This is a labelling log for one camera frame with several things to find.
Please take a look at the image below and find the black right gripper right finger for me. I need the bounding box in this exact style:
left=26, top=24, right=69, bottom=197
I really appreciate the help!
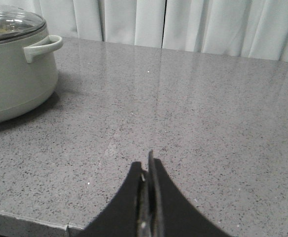
left=148, top=150, right=230, bottom=237

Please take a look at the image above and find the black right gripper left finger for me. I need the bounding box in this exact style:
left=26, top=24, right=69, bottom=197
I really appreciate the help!
left=77, top=162, right=142, bottom=237

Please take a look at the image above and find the glass pot lid steel rim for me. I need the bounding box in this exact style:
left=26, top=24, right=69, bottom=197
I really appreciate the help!
left=0, top=4, right=46, bottom=41

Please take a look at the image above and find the pale green electric cooking pot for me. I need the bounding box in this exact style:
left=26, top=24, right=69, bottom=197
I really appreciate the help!
left=0, top=26, right=63, bottom=122

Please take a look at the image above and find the white curtain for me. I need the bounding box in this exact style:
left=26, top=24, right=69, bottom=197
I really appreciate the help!
left=8, top=0, right=288, bottom=62

